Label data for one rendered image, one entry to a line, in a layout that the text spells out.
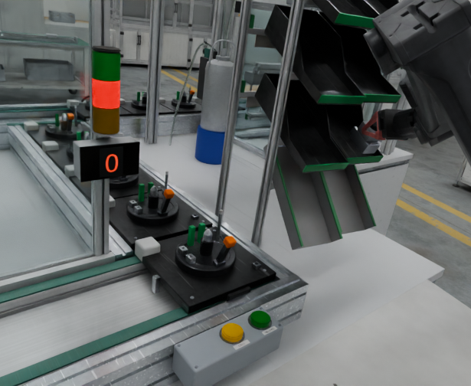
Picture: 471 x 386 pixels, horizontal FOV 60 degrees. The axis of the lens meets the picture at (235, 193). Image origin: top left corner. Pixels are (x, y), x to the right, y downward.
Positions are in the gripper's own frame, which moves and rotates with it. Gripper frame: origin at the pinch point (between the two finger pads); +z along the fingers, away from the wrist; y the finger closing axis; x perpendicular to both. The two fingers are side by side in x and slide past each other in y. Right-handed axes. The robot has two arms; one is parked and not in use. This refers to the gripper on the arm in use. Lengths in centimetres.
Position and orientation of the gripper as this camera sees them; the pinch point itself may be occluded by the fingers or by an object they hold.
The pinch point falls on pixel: (371, 130)
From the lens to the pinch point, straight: 109.2
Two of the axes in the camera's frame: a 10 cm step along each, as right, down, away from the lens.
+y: -8.8, 0.4, -4.7
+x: 0.6, 10.0, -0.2
